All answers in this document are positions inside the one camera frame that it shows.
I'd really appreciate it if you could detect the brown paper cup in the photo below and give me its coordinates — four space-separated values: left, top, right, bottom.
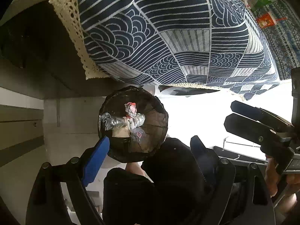
112 127 130 138

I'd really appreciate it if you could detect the black trash bin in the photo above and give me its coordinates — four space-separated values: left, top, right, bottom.
98 86 168 163

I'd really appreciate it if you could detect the person's right hand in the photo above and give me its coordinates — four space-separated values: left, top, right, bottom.
264 155 299 197

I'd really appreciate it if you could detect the patterned blue curtain cloth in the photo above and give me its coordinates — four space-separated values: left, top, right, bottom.
254 0 299 80

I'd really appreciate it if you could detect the red paper cup with straw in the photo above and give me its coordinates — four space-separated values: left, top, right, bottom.
256 12 287 29

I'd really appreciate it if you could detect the blue white patterned tablecloth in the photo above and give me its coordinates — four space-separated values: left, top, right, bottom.
49 0 280 100

